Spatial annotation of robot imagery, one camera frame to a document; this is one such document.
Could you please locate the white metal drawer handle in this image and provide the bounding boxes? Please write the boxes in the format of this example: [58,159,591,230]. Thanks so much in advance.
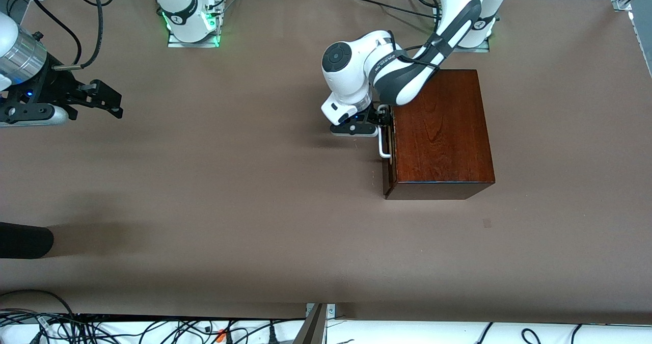
[378,104,393,160]

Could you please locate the dark wooden cabinet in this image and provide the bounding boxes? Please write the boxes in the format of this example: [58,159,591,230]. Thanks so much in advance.
[386,69,496,200]

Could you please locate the black ribbed cylinder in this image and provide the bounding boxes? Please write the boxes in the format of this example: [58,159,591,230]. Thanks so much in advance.
[0,222,55,259]

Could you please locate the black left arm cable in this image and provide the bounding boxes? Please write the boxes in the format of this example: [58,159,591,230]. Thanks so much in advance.
[390,31,449,72]

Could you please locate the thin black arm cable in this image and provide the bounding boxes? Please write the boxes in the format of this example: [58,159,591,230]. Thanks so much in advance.
[28,0,83,67]

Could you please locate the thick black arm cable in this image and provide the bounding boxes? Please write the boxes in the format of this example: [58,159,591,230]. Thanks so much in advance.
[51,0,104,71]

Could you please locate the black cable on table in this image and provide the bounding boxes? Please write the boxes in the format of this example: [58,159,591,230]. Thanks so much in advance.
[354,0,441,21]

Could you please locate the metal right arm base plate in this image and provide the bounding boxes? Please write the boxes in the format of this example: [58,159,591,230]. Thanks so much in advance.
[167,28,221,48]

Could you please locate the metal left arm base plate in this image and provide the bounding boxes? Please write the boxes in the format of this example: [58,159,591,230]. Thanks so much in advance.
[448,37,491,53]

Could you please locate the black looped cable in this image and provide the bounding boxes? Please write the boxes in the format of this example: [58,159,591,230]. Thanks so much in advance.
[0,289,77,318]

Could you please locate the aluminium frame post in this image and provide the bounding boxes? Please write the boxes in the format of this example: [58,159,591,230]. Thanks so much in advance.
[293,303,337,344]

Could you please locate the tangled black cables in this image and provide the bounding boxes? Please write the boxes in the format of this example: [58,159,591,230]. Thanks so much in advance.
[0,311,306,344]

